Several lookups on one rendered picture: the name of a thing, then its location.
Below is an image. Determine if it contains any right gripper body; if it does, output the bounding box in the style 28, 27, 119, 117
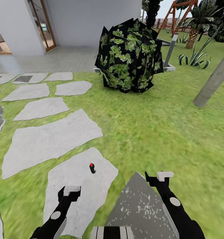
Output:
148, 177, 169, 195

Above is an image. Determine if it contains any pesticide atomizer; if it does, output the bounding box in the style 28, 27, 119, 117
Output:
89, 165, 96, 174

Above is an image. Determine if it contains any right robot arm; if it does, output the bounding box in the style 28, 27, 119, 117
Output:
145, 171, 205, 239

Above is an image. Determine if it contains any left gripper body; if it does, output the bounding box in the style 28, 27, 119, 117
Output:
58, 192, 78, 206

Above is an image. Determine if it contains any robot trunk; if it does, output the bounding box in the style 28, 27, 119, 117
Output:
90, 226, 134, 239

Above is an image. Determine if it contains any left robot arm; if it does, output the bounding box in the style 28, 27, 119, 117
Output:
30, 186, 81, 239

